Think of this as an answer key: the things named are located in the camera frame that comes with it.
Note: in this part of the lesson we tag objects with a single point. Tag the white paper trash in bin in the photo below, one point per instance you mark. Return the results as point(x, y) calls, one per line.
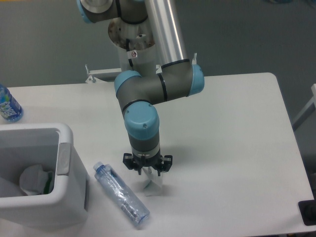
point(35, 181)

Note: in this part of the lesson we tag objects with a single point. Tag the white base bracket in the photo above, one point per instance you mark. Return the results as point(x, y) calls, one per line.
point(194, 59)
point(107, 75)

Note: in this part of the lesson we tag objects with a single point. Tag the blue labelled water bottle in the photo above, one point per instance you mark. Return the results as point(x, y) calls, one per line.
point(10, 109)

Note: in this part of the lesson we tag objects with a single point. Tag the white right base bracket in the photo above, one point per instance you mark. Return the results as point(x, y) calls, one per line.
point(194, 59)

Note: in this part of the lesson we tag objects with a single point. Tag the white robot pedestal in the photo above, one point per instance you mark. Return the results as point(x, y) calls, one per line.
point(136, 46)

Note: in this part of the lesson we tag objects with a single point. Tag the clear plastic bottle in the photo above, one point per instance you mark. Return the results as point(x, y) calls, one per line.
point(121, 194)

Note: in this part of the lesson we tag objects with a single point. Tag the white left base bracket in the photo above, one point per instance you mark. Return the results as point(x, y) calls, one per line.
point(107, 75)

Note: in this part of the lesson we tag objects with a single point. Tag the white frame at right edge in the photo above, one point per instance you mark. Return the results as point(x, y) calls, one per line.
point(306, 111)

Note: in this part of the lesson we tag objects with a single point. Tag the black clamp at table corner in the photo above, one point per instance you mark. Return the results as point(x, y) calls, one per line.
point(308, 211)

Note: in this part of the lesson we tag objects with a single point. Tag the white trash can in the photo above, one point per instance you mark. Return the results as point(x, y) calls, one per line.
point(51, 145)

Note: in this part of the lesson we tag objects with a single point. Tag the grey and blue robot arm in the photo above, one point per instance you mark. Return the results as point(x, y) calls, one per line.
point(176, 76)

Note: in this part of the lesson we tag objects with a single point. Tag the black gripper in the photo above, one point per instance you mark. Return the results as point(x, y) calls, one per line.
point(159, 163)

